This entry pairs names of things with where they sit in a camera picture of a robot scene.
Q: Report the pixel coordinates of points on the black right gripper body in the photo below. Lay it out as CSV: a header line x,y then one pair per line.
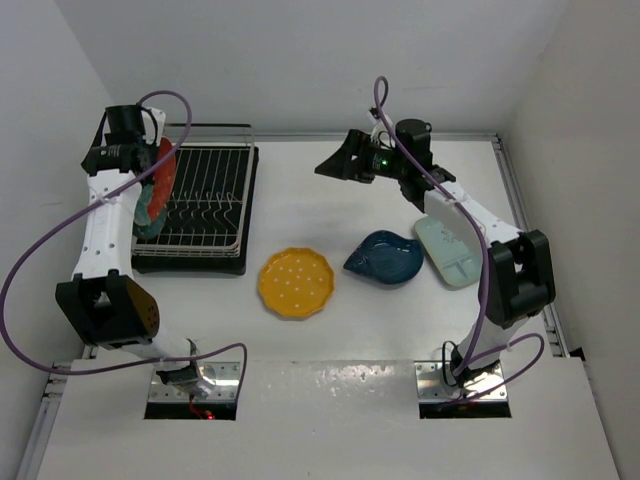
x,y
386,162

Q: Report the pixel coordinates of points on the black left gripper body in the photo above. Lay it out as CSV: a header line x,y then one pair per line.
x,y
149,160

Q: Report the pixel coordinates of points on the red and teal round plate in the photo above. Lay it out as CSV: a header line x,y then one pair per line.
x,y
151,209

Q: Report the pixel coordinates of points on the dark blue shell dish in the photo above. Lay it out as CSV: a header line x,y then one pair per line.
x,y
386,258

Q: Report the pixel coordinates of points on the light green rectangular plate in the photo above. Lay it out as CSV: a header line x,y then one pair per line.
x,y
456,264

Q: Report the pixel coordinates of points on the yellow polka dot plate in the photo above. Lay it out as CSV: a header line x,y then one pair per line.
x,y
296,283

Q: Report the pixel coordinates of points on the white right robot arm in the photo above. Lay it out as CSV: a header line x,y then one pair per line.
x,y
517,279

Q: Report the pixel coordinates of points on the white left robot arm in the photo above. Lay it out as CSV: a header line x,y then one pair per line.
x,y
105,305

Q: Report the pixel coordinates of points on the black drip tray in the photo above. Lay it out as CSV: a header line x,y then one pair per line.
x,y
232,266

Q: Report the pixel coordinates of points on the silver wire dish rack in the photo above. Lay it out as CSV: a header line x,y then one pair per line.
x,y
208,204

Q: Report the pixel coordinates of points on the aluminium table frame rail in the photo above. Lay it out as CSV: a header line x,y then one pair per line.
x,y
552,323

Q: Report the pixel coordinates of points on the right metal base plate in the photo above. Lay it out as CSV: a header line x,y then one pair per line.
x,y
436,385

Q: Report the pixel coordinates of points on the metal base plate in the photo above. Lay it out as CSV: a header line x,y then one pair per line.
x,y
436,385
206,382

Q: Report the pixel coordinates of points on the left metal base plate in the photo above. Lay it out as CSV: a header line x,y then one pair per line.
x,y
206,382

